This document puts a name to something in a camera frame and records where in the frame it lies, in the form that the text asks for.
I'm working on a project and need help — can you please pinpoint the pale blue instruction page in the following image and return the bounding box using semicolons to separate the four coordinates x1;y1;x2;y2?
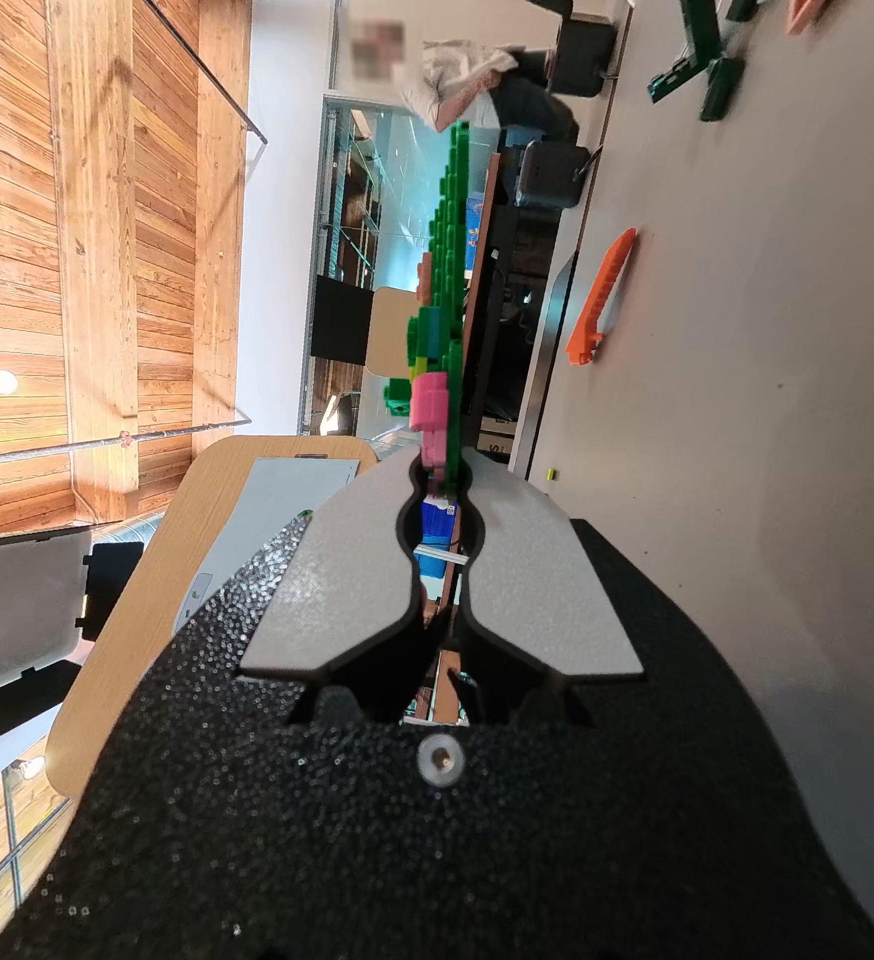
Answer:
171;456;364;640

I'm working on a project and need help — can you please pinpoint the black battery charger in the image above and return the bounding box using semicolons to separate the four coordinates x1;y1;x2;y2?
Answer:
555;13;621;100
514;139;593;211

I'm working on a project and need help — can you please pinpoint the black panel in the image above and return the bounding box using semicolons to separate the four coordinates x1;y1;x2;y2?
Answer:
308;272;375;369

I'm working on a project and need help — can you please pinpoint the small tan lego plate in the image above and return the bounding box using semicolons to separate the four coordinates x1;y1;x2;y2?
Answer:
784;0;833;36

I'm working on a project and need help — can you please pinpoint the wooden desk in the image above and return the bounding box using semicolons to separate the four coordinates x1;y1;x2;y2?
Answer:
459;148;503;423

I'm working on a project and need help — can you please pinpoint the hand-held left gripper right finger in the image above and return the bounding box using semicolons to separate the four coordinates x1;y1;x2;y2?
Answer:
455;447;645;723

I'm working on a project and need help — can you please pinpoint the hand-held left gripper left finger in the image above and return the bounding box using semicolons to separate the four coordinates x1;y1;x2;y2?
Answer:
240;447;426;723

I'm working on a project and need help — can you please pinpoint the blue lego box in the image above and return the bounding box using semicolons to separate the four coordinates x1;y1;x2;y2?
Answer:
464;195;488;273

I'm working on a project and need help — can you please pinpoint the grey ceiling pipe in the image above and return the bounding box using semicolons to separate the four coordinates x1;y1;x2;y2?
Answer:
0;414;255;471

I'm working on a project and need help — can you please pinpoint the black ceiling rod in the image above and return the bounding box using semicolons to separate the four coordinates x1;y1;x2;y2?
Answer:
143;0;270;147

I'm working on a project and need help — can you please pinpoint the dark green lego assembly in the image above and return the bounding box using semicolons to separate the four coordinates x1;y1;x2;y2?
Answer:
645;0;748;124

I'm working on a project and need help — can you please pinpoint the silver air duct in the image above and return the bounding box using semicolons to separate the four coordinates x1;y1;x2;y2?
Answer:
90;508;169;550

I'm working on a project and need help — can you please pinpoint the round green lego build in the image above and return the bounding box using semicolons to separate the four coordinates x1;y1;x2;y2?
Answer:
382;118;484;501

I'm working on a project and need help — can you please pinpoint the black desk mat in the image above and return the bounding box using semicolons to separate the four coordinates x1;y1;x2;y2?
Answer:
506;249;582;483

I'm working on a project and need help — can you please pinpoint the grey panel light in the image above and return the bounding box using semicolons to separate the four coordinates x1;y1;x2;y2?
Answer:
0;523;147;741

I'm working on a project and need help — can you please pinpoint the orange brick separator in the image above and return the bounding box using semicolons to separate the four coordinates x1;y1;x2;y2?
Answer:
565;226;639;369

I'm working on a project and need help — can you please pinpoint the stack of blue bins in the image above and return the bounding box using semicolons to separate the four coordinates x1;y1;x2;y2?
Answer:
419;497;462;580

